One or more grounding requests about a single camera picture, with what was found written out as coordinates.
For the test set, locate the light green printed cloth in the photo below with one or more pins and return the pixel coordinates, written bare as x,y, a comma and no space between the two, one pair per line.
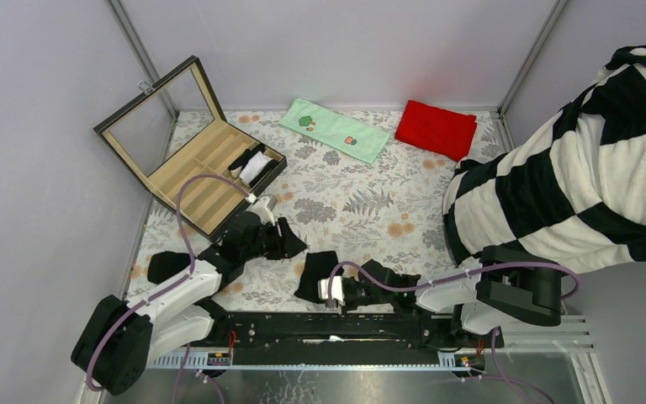
347,135

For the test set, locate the black white checkered blanket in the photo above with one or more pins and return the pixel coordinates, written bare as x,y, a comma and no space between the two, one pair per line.
575,192

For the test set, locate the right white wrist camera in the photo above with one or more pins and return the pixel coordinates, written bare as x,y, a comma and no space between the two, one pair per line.
331,292

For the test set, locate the white rolled cloth in box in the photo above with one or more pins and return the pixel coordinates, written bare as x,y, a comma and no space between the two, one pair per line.
255,166

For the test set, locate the red folded cloth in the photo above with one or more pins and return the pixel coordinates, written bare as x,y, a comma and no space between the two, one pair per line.
436,130

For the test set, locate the black rolled sock in box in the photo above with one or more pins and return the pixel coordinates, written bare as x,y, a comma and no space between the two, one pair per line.
241,161

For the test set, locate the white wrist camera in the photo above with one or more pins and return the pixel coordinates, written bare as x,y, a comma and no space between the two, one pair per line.
263,208
331,292

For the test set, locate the black garment at mat edge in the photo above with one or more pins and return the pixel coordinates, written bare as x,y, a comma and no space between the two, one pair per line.
164,265

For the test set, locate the black underwear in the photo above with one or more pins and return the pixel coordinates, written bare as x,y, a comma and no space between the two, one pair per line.
317,266

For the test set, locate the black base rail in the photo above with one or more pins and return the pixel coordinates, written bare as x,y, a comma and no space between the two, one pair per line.
287,338

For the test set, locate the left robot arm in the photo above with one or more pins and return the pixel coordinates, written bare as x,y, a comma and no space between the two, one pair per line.
122,336

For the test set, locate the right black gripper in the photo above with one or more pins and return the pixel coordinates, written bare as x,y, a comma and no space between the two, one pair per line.
346,303

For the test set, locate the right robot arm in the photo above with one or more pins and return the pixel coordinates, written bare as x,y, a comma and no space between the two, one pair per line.
500,287

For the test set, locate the black wooden compartment box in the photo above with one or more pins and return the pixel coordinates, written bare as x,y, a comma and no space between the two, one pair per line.
174,137

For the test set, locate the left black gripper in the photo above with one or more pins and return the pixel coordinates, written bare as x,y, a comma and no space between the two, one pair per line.
288,245

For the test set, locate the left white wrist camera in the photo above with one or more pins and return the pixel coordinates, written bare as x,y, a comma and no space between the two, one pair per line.
263,208

